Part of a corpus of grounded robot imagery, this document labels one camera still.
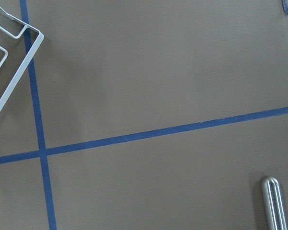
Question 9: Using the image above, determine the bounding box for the steel muddler with black cap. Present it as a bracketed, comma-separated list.
[260, 176, 288, 230]

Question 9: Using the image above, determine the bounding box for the white wire cup rack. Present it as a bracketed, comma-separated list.
[0, 6, 44, 113]

